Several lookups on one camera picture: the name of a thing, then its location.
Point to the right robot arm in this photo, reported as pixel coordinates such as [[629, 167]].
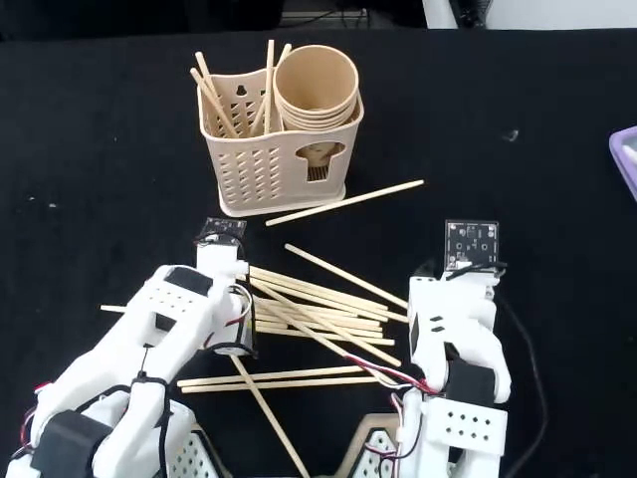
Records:
[[448, 309]]

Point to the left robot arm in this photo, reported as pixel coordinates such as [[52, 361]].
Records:
[[164, 318]]

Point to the beige plastic slotted basket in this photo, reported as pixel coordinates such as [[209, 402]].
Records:
[[249, 174]]

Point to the wooden chopstick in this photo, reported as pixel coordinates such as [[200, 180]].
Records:
[[270, 415], [308, 383], [368, 347], [298, 373], [346, 275], [199, 79], [271, 321], [278, 304], [368, 325], [378, 341], [345, 202], [393, 314], [318, 288], [270, 74], [259, 117], [113, 309], [211, 82]]

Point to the brown paper cup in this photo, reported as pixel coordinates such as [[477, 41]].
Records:
[[308, 123], [308, 118], [318, 152], [338, 67]]

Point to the small grey scrap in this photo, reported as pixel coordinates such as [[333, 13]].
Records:
[[511, 134]]

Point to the purple plastic container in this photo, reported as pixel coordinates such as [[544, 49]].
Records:
[[627, 154]]

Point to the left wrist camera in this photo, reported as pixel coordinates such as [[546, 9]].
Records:
[[222, 226]]

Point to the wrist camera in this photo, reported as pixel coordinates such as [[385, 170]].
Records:
[[472, 244], [222, 226]]

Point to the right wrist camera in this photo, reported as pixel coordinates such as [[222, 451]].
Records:
[[472, 244]]

